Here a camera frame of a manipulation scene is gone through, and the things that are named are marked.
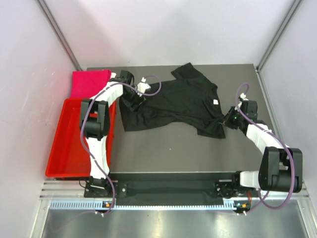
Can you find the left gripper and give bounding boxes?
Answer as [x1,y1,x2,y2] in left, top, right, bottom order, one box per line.
[121,86,145,113]

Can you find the black t-shirt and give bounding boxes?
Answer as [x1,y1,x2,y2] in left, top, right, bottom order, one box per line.
[119,63,225,139]

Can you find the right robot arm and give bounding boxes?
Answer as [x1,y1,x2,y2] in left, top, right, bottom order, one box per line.
[222,100,303,196]

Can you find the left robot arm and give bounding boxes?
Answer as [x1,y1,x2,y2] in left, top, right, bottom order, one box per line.
[80,70,151,197]

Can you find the folded white t-shirt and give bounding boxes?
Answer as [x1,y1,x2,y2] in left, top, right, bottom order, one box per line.
[110,72,116,79]

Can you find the folded pink t-shirt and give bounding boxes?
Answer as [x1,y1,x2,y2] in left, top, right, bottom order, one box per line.
[70,69,111,98]

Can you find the red plastic bin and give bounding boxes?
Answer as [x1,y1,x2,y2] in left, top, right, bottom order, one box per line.
[45,98,117,178]

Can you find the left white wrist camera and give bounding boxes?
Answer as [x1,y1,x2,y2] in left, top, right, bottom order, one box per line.
[136,77,151,94]

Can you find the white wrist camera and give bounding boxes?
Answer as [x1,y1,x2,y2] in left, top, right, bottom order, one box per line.
[238,93,248,101]
[136,77,151,94]

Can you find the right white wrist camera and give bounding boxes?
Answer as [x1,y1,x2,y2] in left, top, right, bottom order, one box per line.
[238,93,248,101]

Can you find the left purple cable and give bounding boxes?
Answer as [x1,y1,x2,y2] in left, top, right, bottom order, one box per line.
[79,74,162,211]

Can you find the purple cable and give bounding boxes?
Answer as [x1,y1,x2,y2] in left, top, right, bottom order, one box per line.
[234,82,298,208]
[79,74,162,211]

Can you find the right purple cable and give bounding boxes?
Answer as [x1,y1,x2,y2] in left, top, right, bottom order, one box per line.
[234,82,298,208]

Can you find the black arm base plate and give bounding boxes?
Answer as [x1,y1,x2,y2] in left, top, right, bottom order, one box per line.
[84,172,255,205]

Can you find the grey slotted cable duct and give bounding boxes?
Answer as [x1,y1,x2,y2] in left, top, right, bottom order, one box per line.
[50,200,250,211]

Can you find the aluminium frame rail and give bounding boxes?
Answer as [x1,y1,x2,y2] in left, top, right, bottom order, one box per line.
[40,180,85,199]

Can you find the left corner aluminium post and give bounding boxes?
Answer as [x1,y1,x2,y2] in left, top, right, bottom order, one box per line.
[35,0,82,71]

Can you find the corner aluminium post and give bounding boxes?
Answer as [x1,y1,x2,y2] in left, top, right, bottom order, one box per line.
[35,0,82,71]
[255,0,303,73]

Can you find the right corner aluminium post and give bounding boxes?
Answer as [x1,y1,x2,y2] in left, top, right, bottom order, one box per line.
[255,0,303,73]

